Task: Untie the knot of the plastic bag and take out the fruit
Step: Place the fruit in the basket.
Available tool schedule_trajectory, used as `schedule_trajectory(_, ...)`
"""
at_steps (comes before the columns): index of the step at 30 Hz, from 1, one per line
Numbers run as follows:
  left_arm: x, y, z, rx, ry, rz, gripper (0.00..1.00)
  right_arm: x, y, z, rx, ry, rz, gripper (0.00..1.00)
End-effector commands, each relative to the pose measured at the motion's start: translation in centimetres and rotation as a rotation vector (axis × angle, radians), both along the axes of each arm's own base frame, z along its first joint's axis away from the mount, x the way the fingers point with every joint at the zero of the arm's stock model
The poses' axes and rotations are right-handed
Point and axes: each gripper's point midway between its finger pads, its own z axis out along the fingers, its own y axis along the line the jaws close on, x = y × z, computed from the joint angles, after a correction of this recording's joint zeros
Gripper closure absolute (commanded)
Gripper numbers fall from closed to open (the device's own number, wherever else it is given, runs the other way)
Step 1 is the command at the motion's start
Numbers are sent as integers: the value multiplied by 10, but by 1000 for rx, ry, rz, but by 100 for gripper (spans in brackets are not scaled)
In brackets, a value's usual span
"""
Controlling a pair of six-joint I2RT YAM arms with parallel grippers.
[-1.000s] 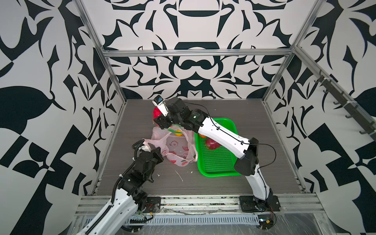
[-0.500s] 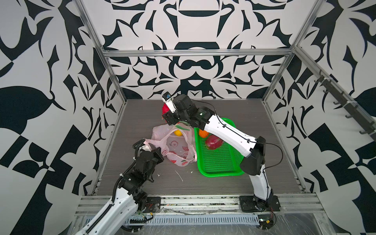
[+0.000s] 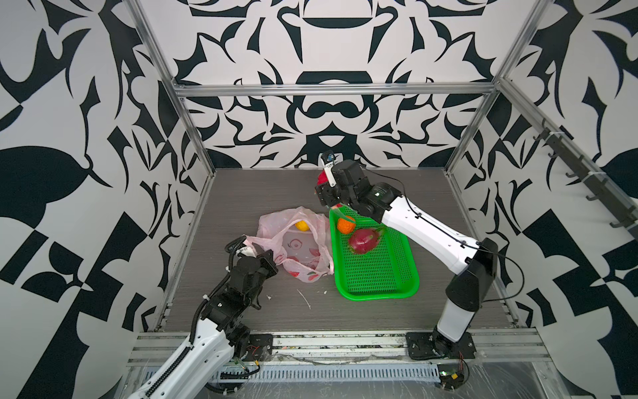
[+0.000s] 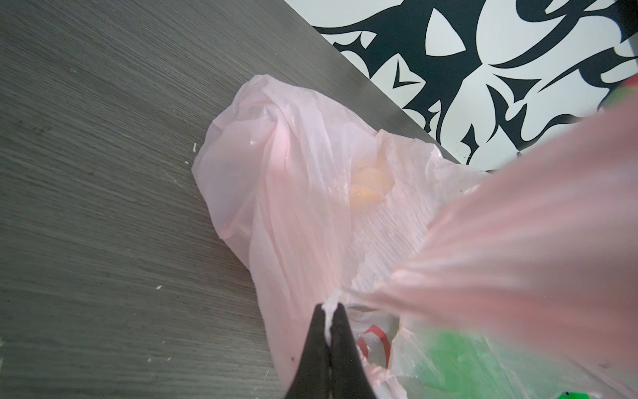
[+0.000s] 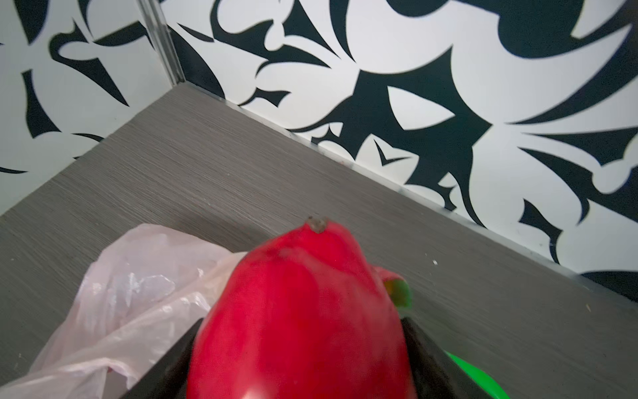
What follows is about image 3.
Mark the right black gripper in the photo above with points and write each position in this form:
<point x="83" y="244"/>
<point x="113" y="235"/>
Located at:
<point x="324" y="193"/>

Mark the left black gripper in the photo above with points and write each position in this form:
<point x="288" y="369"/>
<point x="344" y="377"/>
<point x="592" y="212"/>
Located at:
<point x="266" y="262"/>

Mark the orange fruit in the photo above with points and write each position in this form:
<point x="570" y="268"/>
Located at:
<point x="346" y="225"/>

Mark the pink dragon fruit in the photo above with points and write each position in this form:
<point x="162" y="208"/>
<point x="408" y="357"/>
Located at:
<point x="363" y="241"/>
<point x="324" y="178"/>

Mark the pink plastic bag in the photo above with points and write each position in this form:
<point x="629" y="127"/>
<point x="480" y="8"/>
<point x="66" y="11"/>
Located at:
<point x="307" y="256"/>

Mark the green plastic basket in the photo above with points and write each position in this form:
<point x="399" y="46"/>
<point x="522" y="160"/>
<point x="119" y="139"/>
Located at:
<point x="386" y="272"/>

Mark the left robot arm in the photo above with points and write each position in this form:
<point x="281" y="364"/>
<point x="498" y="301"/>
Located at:
<point x="216" y="334"/>

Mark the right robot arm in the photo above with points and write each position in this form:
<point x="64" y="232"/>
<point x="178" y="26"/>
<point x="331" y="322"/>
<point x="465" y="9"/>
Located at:
<point x="473" y="262"/>

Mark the yellow fruit in bag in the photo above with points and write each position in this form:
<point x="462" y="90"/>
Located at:
<point x="302" y="226"/>

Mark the small circuit board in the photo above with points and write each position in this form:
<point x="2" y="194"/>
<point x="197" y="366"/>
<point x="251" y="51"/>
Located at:
<point x="452" y="376"/>

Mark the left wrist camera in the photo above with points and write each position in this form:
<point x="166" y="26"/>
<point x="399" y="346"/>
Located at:
<point x="248" y="249"/>

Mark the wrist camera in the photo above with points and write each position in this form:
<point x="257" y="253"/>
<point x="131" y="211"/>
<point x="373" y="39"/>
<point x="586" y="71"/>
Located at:
<point x="248" y="249"/>
<point x="329" y="159"/>

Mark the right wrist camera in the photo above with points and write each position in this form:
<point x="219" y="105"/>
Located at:
<point x="329" y="159"/>

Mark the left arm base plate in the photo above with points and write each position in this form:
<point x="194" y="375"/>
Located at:
<point x="258" y="347"/>

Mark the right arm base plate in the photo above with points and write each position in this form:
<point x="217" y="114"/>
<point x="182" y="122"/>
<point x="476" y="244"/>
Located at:
<point x="423" y="346"/>

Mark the white slotted cable duct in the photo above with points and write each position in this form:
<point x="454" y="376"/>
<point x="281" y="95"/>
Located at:
<point x="335" y="373"/>

